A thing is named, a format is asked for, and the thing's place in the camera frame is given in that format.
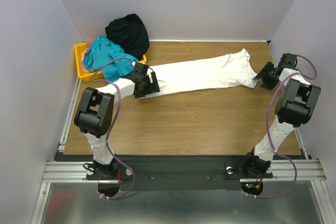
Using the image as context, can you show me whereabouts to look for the white t shirt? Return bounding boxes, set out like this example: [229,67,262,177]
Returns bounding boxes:
[146,49,257,98]

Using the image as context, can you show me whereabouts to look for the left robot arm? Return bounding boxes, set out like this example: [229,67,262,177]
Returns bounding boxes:
[74,62,160,179]

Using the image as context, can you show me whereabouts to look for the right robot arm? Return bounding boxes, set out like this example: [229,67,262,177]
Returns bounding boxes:
[241,53,321,177]

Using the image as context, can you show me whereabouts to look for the teal t shirt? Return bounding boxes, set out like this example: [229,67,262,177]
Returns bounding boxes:
[82,36,138,81]

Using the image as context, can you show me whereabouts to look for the black t shirt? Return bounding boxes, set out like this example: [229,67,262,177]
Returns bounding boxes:
[105,14,150,60]

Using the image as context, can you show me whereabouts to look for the yellow plastic bin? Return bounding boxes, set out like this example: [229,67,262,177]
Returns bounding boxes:
[74,41,146,81]

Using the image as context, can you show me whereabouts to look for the pink t shirt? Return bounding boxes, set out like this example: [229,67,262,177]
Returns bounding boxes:
[81,39,94,72]

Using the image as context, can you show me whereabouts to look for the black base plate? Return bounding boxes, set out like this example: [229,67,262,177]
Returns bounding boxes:
[44,155,272,196]

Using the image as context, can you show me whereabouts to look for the aluminium frame rail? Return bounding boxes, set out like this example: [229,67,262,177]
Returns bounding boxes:
[31,156,333,223]

